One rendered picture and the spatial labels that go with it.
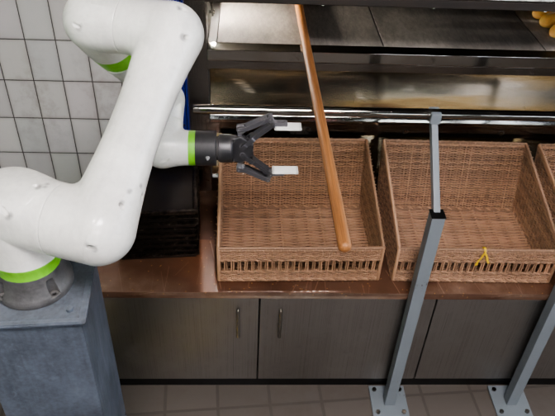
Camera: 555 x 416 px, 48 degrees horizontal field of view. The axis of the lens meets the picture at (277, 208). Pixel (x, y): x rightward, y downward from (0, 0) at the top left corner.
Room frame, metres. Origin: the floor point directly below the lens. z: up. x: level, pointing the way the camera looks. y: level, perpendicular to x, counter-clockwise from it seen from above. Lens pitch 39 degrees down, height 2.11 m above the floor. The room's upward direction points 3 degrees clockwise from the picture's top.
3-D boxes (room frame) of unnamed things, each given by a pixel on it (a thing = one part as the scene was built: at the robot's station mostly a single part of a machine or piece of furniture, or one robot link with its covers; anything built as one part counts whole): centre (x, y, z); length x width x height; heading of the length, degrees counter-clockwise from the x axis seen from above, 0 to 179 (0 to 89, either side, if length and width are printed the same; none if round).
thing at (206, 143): (1.37, 0.19, 1.19); 0.12 x 0.06 x 0.09; 5
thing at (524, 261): (1.77, -0.66, 0.72); 0.56 x 0.49 x 0.28; 93
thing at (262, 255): (1.73, -0.07, 0.72); 0.56 x 0.49 x 0.28; 95
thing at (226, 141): (1.37, 0.12, 1.19); 0.09 x 0.07 x 0.08; 95
